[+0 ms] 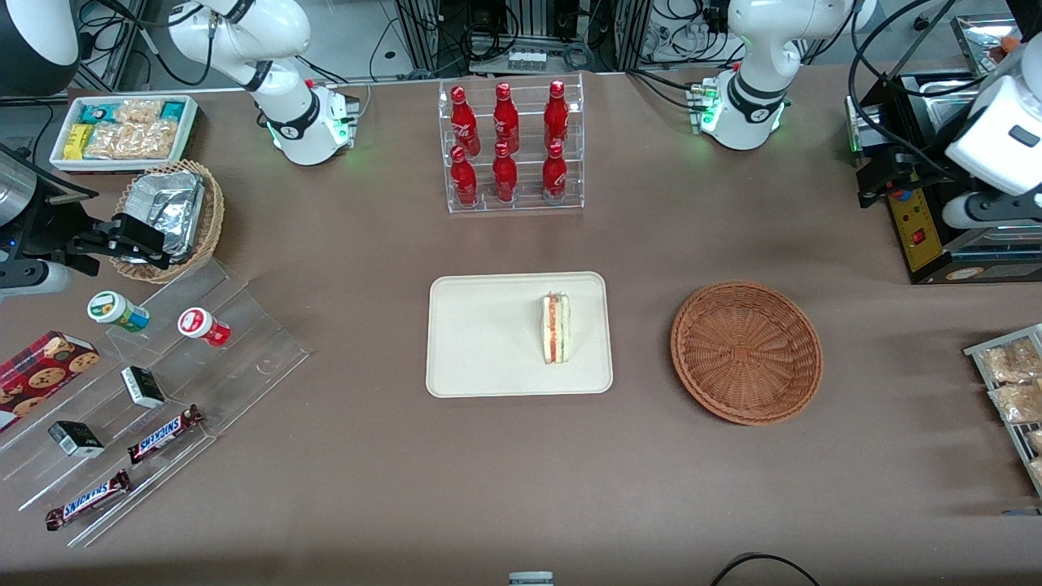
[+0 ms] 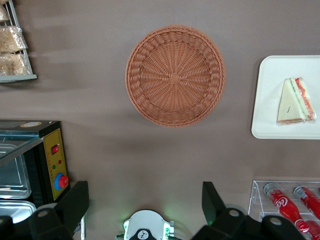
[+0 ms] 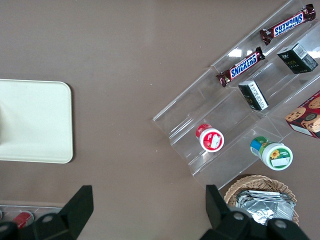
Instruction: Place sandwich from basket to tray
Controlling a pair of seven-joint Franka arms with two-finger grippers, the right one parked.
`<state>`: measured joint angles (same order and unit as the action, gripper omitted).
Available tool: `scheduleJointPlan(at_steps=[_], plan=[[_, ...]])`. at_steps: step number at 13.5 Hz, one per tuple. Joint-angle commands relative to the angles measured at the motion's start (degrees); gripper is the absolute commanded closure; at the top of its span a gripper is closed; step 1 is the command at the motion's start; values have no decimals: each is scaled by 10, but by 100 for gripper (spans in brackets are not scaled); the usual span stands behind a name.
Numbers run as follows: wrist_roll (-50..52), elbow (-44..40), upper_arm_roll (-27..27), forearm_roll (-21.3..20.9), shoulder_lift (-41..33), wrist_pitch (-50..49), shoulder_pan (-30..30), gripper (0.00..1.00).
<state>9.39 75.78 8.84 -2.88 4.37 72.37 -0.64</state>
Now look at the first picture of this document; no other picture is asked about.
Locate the clear acrylic bottle rack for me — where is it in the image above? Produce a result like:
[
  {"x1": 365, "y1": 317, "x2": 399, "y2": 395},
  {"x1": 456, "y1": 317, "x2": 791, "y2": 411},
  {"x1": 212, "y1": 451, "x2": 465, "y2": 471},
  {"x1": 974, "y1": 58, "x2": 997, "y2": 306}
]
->
[{"x1": 438, "y1": 73, "x2": 585, "y2": 214}]

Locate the brown round wicker basket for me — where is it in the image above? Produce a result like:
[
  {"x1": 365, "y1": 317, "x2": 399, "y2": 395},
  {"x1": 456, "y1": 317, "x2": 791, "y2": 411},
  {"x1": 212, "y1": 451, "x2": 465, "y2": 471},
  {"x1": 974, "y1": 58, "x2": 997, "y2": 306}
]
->
[{"x1": 670, "y1": 281, "x2": 824, "y2": 426}]

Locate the black floor cable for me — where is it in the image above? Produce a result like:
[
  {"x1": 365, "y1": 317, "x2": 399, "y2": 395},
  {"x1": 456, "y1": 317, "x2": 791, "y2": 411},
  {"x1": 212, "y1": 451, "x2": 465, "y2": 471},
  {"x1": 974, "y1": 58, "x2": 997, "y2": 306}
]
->
[{"x1": 710, "y1": 553, "x2": 823, "y2": 586}]

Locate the silver foil package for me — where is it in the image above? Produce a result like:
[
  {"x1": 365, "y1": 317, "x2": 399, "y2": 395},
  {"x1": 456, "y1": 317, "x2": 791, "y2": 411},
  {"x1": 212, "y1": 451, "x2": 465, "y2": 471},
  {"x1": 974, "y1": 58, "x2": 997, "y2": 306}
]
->
[{"x1": 124, "y1": 171, "x2": 204, "y2": 263}]

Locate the large clear cracker bag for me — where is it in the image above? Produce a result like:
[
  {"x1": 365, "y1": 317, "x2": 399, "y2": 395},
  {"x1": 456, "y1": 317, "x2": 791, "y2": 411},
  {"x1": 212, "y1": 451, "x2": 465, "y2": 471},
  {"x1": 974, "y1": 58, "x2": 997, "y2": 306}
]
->
[{"x1": 84, "y1": 120, "x2": 179, "y2": 161}]

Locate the tray of packaged crackers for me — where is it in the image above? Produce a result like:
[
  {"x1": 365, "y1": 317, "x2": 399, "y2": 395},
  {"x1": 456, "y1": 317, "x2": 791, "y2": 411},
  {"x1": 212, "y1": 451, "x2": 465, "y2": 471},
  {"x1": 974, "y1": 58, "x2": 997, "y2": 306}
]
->
[{"x1": 964, "y1": 324, "x2": 1042, "y2": 497}]

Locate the small black box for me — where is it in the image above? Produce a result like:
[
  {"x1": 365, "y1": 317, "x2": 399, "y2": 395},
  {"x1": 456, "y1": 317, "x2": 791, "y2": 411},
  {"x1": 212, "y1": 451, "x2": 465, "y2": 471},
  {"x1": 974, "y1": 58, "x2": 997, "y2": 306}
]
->
[
  {"x1": 47, "y1": 420, "x2": 106, "y2": 458},
  {"x1": 120, "y1": 365, "x2": 166, "y2": 409}
]

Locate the light tan wicker basket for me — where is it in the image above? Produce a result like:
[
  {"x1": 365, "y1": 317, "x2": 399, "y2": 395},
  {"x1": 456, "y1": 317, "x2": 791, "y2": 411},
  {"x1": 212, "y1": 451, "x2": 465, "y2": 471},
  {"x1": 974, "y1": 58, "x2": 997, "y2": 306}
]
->
[{"x1": 108, "y1": 160, "x2": 225, "y2": 284}]

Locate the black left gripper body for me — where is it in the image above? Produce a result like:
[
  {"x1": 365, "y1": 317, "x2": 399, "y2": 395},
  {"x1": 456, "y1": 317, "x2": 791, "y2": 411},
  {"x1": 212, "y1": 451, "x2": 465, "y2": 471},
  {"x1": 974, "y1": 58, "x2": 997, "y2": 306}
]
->
[{"x1": 887, "y1": 146, "x2": 943, "y2": 193}]

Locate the black food warmer cabinet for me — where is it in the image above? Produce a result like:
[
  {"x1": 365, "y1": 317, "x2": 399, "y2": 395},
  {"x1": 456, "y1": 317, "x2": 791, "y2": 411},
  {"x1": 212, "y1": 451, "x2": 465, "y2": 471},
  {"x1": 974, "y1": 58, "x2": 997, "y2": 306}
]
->
[{"x1": 845, "y1": 16, "x2": 1042, "y2": 286}]

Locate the red cola bottle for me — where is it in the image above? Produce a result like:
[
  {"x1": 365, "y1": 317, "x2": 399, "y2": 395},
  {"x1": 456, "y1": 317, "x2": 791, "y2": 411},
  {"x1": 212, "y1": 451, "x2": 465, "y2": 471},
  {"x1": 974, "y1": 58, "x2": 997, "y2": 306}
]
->
[
  {"x1": 450, "y1": 85, "x2": 480, "y2": 155},
  {"x1": 450, "y1": 145, "x2": 479, "y2": 207},
  {"x1": 493, "y1": 81, "x2": 521, "y2": 154},
  {"x1": 543, "y1": 79, "x2": 570, "y2": 151},
  {"x1": 541, "y1": 140, "x2": 569, "y2": 202},
  {"x1": 492, "y1": 142, "x2": 519, "y2": 203}
]

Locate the cream rectangular tray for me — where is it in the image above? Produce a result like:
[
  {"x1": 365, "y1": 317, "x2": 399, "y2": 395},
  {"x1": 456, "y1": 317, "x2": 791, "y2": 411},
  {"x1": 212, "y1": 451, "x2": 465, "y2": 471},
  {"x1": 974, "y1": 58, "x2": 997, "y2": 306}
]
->
[{"x1": 426, "y1": 271, "x2": 614, "y2": 399}]

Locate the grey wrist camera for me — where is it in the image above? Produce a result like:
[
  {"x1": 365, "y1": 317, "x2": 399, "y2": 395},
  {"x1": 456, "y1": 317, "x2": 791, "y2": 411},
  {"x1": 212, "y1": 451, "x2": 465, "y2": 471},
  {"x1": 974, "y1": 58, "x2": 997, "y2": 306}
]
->
[
  {"x1": 0, "y1": 259, "x2": 72, "y2": 295},
  {"x1": 942, "y1": 189, "x2": 1042, "y2": 231}
]

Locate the triangular sandwich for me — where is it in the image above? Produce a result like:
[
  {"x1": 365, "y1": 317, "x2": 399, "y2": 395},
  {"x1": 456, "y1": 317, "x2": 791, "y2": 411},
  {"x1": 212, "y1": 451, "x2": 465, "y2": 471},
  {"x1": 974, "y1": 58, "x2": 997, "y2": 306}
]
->
[{"x1": 541, "y1": 292, "x2": 572, "y2": 365}]

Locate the brown Snickers bar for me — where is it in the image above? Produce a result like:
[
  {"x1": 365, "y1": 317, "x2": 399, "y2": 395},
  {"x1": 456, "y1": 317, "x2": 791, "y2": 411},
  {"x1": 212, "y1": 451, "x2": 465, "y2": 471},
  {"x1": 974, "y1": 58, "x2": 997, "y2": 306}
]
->
[
  {"x1": 45, "y1": 470, "x2": 133, "y2": 531},
  {"x1": 127, "y1": 405, "x2": 204, "y2": 465}
]

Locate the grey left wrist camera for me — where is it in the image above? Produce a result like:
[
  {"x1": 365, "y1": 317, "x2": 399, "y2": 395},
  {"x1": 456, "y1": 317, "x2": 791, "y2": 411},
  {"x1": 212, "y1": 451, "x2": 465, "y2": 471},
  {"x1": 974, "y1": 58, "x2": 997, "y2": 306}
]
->
[{"x1": 942, "y1": 189, "x2": 1042, "y2": 231}]

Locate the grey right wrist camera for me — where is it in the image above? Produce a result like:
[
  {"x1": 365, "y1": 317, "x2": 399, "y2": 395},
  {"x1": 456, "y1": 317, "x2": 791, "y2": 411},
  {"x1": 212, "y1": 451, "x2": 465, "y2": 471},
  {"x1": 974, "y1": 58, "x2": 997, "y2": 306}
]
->
[{"x1": 0, "y1": 259, "x2": 72, "y2": 295}]

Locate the small clear cracker bag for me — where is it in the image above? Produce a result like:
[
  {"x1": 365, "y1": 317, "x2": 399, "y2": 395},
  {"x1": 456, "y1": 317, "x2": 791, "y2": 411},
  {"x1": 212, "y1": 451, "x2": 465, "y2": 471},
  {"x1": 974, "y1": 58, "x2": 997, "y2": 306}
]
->
[{"x1": 114, "y1": 99, "x2": 165, "y2": 125}]

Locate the clear acrylic stepped display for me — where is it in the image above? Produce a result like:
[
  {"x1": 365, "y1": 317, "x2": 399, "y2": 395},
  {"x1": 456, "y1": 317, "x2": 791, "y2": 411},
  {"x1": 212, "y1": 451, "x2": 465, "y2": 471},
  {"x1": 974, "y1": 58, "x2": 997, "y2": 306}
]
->
[{"x1": 0, "y1": 256, "x2": 311, "y2": 548}]

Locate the red chocolate cookie box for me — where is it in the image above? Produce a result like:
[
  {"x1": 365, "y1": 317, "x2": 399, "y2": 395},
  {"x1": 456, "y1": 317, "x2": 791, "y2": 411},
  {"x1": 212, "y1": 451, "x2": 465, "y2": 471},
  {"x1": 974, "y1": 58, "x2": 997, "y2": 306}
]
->
[{"x1": 0, "y1": 330, "x2": 101, "y2": 433}]

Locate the white rectangular snack bin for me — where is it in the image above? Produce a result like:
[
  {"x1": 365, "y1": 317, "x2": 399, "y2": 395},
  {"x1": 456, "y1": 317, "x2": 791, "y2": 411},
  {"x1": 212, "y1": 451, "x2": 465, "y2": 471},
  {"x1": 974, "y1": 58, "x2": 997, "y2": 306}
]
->
[{"x1": 49, "y1": 94, "x2": 200, "y2": 173}]

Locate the green lidded white cup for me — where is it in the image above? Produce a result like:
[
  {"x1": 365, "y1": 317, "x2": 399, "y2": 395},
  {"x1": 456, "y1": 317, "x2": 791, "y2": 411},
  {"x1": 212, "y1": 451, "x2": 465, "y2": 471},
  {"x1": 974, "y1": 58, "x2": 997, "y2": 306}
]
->
[{"x1": 87, "y1": 291, "x2": 151, "y2": 334}]

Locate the red lidded white cup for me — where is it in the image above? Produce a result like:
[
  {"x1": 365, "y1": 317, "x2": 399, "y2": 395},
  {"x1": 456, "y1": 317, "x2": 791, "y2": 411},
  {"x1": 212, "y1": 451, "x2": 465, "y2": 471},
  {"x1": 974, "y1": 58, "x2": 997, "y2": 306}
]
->
[{"x1": 177, "y1": 307, "x2": 231, "y2": 348}]

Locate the steel warmer pan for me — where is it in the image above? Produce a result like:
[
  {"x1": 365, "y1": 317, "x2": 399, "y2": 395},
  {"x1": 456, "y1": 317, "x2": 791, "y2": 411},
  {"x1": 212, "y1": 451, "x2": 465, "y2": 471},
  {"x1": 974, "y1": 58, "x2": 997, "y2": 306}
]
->
[{"x1": 920, "y1": 80, "x2": 992, "y2": 135}]

